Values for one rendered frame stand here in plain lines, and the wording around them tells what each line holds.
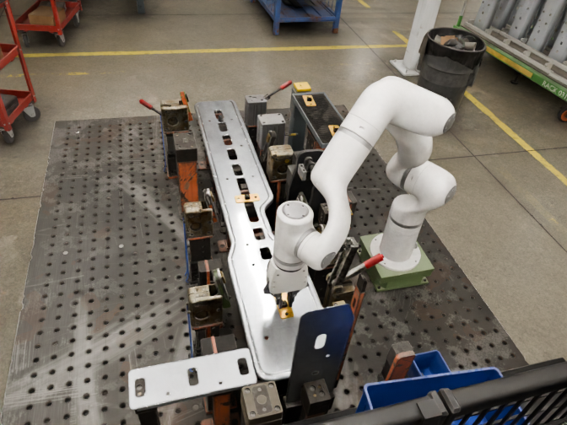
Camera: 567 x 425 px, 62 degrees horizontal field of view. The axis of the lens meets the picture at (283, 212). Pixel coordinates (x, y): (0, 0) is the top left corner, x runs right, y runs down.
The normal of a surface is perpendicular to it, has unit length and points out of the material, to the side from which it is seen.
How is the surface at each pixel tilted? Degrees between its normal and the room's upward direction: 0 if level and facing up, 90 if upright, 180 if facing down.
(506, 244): 0
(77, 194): 0
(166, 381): 0
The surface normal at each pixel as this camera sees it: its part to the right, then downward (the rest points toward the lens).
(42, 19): -0.07, 0.65
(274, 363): 0.08, -0.75
